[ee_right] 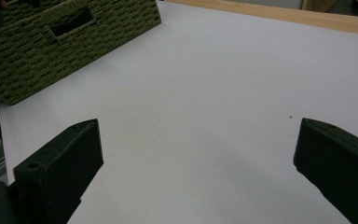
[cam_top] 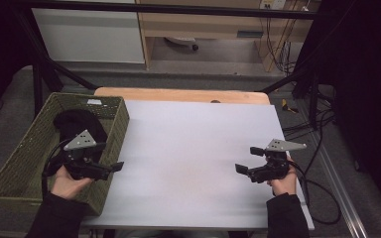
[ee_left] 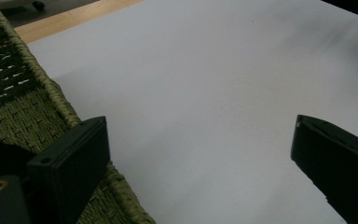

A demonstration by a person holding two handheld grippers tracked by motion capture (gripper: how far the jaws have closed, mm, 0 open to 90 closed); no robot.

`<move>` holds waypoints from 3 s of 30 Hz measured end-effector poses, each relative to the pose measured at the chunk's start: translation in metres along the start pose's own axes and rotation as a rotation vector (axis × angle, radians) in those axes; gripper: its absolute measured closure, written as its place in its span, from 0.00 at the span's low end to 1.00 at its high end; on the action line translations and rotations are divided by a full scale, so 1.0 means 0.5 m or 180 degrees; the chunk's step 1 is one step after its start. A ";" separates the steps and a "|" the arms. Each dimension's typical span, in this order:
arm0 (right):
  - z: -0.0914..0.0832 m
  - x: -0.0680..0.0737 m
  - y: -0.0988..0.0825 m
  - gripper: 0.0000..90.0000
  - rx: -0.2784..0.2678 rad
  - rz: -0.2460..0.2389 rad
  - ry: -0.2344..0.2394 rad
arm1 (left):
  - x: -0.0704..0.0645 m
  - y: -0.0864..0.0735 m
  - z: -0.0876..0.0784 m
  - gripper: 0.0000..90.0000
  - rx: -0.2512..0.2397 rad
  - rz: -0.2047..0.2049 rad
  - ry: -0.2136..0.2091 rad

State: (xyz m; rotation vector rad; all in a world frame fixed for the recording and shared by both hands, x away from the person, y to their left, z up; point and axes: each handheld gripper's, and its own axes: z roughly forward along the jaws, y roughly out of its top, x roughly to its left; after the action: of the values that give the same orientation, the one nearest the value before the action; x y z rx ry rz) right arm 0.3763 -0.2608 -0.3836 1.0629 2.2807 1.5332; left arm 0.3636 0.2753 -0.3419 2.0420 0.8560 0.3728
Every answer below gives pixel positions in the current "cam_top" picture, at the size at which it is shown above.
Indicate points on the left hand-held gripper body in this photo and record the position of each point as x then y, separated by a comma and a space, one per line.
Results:
79, 141

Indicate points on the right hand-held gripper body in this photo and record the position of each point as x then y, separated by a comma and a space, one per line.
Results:
279, 145

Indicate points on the person's right hand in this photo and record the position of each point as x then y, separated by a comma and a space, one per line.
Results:
286, 186

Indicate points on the person's left hand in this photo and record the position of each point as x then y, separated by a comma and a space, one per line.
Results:
66, 186

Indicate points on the black cloth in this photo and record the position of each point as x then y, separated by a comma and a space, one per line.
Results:
76, 120

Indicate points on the yellow and black tool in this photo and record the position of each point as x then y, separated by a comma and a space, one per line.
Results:
287, 106

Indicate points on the white label on basket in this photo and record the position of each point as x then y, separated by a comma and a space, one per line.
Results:
94, 101

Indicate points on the white table sheet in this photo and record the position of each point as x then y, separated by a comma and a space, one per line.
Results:
185, 158

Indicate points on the green woven basket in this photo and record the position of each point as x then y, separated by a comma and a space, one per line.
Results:
23, 158

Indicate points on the black metal stand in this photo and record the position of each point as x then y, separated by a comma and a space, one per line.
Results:
312, 95
38, 82

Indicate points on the white cabinet panel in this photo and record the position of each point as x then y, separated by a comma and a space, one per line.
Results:
89, 36

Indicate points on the office chair base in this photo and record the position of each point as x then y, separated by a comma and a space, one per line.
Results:
182, 40

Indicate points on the aluminium rail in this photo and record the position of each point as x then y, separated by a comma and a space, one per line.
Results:
340, 185

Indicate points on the white wall socket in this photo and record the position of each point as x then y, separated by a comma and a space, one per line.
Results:
273, 4

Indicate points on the black metal frame bar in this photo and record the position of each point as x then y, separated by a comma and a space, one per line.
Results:
178, 9

